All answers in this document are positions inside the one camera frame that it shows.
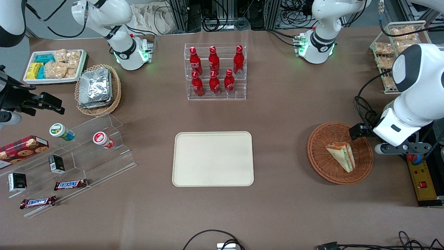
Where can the bagged pastry snack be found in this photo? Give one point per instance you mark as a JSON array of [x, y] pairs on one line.
[[388, 82], [407, 45], [385, 62], [383, 48]]

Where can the yellow emergency stop box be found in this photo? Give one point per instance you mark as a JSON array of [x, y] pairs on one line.
[[425, 184]]

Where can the silver foil pouch stack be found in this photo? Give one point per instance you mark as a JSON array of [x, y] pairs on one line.
[[94, 86]]

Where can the clear bag rice crackers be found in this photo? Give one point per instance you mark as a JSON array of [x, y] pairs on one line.
[[71, 73], [59, 55], [55, 70], [73, 59]]

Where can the beige cloth bag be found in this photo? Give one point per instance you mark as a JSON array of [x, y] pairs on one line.
[[152, 17]]

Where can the brown round wicker basket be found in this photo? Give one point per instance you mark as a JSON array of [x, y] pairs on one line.
[[319, 156]]

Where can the red plaid cookie box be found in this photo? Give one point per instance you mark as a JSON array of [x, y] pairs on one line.
[[22, 149]]

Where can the beige plastic serving tray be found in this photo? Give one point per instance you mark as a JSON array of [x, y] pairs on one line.
[[212, 159]]

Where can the red cola bottle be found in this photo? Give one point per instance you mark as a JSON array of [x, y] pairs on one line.
[[229, 83], [195, 61], [197, 86], [214, 85], [214, 60], [238, 60]]

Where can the yellow snack pack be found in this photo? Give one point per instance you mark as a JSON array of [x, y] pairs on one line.
[[34, 71]]

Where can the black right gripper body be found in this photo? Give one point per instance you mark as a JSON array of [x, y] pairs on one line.
[[14, 98]]

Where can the teal snack pack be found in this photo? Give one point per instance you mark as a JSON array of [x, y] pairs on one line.
[[45, 58], [41, 72]]

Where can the small black carton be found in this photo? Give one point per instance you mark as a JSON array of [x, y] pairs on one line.
[[17, 182], [56, 164]]

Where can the tan oval wicker basket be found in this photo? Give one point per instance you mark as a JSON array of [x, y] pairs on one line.
[[116, 90]]

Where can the clear acrylic bottle rack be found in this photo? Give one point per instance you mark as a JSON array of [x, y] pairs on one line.
[[222, 98]]

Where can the red lid snack cup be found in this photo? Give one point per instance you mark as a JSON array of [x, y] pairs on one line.
[[102, 139]]

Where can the aluminium frame post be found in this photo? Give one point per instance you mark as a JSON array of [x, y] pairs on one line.
[[272, 14], [178, 15]]

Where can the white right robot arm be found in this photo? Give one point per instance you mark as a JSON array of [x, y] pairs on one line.
[[104, 14]]

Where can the green lid snack cup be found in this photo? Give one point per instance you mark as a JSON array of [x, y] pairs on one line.
[[60, 131]]

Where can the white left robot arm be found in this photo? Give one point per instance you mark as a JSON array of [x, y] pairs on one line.
[[423, 69]]

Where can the brown snickers bar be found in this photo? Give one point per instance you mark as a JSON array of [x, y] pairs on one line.
[[70, 184], [38, 202]]

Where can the clear acrylic step display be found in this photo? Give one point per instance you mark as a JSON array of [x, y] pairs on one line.
[[90, 163]]

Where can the triangle sandwich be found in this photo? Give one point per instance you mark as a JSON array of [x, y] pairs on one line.
[[341, 156]]

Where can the white rectangular snack tray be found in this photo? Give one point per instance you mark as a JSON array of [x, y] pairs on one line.
[[52, 81]]

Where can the small grey plug device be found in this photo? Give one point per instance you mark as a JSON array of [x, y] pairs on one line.
[[226, 247]]

